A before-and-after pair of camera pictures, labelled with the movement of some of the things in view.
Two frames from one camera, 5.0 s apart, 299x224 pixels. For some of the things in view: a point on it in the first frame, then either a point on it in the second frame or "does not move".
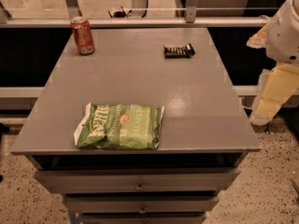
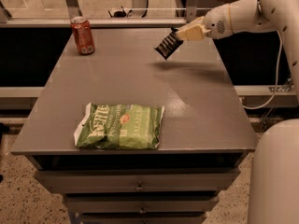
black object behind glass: (120, 14) does not move
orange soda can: (83, 35) does not move
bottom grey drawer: (143, 218) does not move
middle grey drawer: (140, 203) does not move
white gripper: (284, 39) → (215, 21)
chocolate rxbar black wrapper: (178, 52) → (168, 45)
